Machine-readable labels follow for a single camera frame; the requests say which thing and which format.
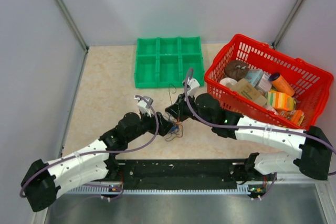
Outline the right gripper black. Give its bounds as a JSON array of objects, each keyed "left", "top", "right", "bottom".
[{"left": 165, "top": 92, "right": 214, "bottom": 127}]

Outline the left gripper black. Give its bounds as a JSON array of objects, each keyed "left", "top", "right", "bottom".
[{"left": 127, "top": 109, "right": 174, "bottom": 143}]

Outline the coloured wire bundle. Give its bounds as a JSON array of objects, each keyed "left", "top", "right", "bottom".
[{"left": 164, "top": 120, "right": 184, "bottom": 142}]

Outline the black wire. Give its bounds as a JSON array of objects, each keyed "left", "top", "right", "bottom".
[{"left": 167, "top": 84, "right": 178, "bottom": 116}]

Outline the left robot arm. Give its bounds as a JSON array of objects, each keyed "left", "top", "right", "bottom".
[{"left": 20, "top": 112, "right": 173, "bottom": 212}]

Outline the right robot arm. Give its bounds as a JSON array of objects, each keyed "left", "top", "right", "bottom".
[{"left": 165, "top": 93, "right": 335, "bottom": 180}]

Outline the green six-compartment tray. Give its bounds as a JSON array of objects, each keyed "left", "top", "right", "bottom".
[{"left": 134, "top": 37, "right": 205, "bottom": 89}]

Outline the brown cardboard box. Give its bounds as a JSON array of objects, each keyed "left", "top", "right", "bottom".
[{"left": 230, "top": 79, "right": 267, "bottom": 106}]

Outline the brown round pouch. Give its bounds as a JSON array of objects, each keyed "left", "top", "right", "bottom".
[{"left": 224, "top": 60, "right": 249, "bottom": 81}]

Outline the light blue patterned box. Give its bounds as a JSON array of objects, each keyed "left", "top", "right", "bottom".
[{"left": 245, "top": 69, "right": 272, "bottom": 92}]

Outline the yellow green sponge pack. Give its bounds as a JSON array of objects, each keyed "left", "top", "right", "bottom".
[{"left": 266, "top": 91, "right": 296, "bottom": 111}]

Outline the orange bottle blue cap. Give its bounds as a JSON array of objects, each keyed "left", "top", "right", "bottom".
[{"left": 268, "top": 72, "right": 295, "bottom": 97}]

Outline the orange snack packet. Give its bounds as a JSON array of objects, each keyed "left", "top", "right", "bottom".
[{"left": 279, "top": 110, "right": 304, "bottom": 126}]

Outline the red plastic basket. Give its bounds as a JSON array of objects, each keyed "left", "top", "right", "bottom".
[{"left": 204, "top": 34, "right": 333, "bottom": 130}]

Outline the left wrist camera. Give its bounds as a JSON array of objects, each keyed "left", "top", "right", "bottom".
[{"left": 134, "top": 95, "right": 153, "bottom": 117}]

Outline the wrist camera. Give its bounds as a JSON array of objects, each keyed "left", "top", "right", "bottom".
[
  {"left": 182, "top": 78, "right": 200, "bottom": 97},
  {"left": 134, "top": 95, "right": 153, "bottom": 117}
]

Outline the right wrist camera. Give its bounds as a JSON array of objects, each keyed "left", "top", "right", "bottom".
[{"left": 182, "top": 78, "right": 200, "bottom": 97}]

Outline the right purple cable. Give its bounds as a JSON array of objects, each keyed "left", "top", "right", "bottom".
[{"left": 183, "top": 68, "right": 336, "bottom": 201}]

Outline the purple cable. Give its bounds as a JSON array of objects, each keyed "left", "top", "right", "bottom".
[
  {"left": 19, "top": 95, "right": 160, "bottom": 200},
  {"left": 183, "top": 68, "right": 336, "bottom": 201}
]

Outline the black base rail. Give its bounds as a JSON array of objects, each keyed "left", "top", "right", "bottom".
[{"left": 104, "top": 158, "right": 274, "bottom": 190}]

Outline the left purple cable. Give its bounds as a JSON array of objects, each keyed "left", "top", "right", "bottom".
[{"left": 19, "top": 95, "right": 160, "bottom": 200}]

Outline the left aluminium frame post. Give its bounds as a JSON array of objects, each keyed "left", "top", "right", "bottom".
[{"left": 55, "top": 0, "right": 89, "bottom": 53}]

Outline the aluminium frame post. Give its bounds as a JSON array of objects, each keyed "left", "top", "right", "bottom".
[
  {"left": 55, "top": 0, "right": 89, "bottom": 53},
  {"left": 270, "top": 0, "right": 305, "bottom": 49}
]

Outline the right aluminium frame post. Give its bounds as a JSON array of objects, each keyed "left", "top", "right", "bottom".
[{"left": 270, "top": 0, "right": 305, "bottom": 49}]

